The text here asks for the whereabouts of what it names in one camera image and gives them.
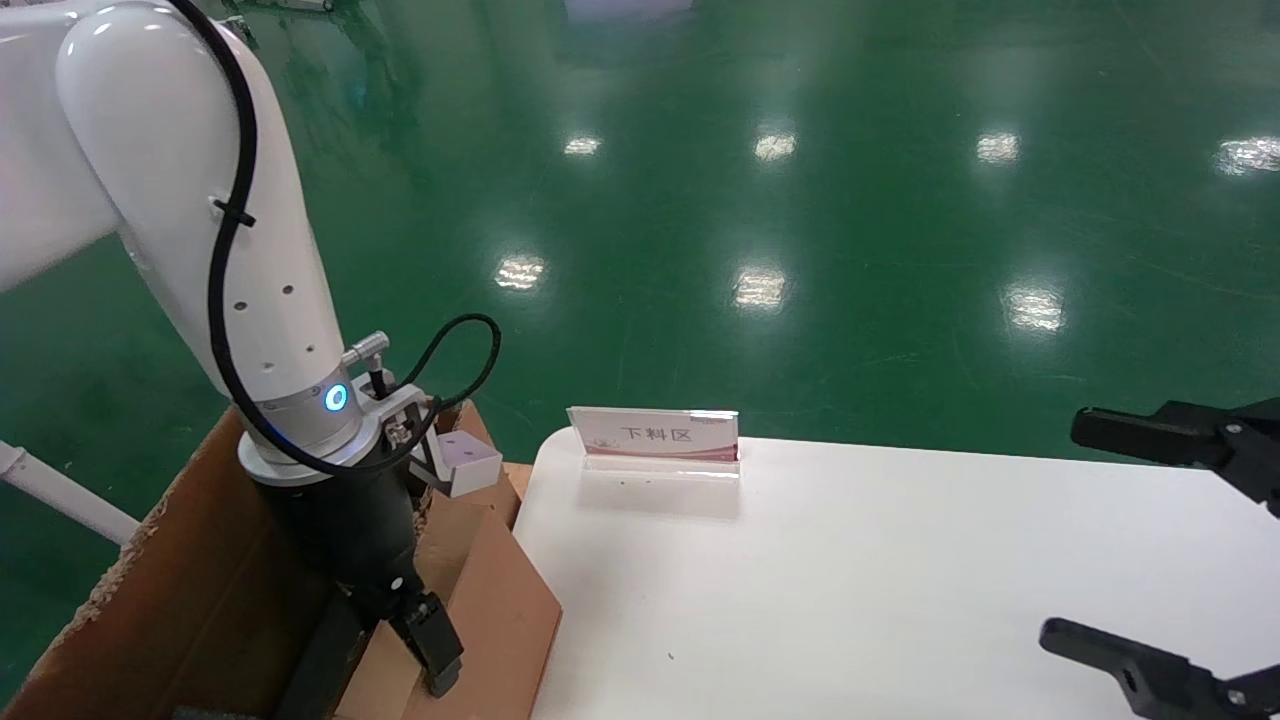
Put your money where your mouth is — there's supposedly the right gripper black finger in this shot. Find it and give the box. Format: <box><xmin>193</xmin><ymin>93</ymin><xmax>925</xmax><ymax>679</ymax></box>
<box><xmin>1071</xmin><ymin>398</ymin><xmax>1280</xmax><ymax>518</ymax></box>
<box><xmin>1039</xmin><ymin>617</ymin><xmax>1280</xmax><ymax>720</ymax></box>

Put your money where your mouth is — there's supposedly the white pipe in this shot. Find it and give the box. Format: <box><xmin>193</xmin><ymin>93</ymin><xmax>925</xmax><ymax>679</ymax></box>
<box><xmin>0</xmin><ymin>440</ymin><xmax>141</xmax><ymax>547</ymax></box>

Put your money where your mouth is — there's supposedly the looped black camera cable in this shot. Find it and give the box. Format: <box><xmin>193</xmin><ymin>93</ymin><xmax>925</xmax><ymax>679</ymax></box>
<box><xmin>370</xmin><ymin>313</ymin><xmax>501</xmax><ymax>441</ymax></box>

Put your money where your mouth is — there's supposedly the small light cardboard box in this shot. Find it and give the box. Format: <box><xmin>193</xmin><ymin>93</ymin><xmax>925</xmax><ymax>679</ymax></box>
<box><xmin>335</xmin><ymin>488</ymin><xmax>563</xmax><ymax>720</ymax></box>

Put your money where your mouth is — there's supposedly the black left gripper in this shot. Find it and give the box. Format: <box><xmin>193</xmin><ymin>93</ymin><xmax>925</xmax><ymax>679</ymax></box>
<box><xmin>245</xmin><ymin>450</ymin><xmax>467</xmax><ymax>700</ymax></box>

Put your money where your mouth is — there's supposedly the white pink acrylic sign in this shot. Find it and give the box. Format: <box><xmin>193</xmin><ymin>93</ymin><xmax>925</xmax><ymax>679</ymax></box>
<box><xmin>566</xmin><ymin>405</ymin><xmax>742</xmax><ymax>481</ymax></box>

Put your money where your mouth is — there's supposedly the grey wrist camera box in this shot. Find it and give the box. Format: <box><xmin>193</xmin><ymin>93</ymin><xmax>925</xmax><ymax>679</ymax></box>
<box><xmin>355</xmin><ymin>385</ymin><xmax>504</xmax><ymax>499</ymax></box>

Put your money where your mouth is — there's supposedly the large brown cardboard box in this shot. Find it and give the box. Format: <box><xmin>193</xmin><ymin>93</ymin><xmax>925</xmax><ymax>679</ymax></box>
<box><xmin>0</xmin><ymin>400</ymin><xmax>526</xmax><ymax>720</ymax></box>

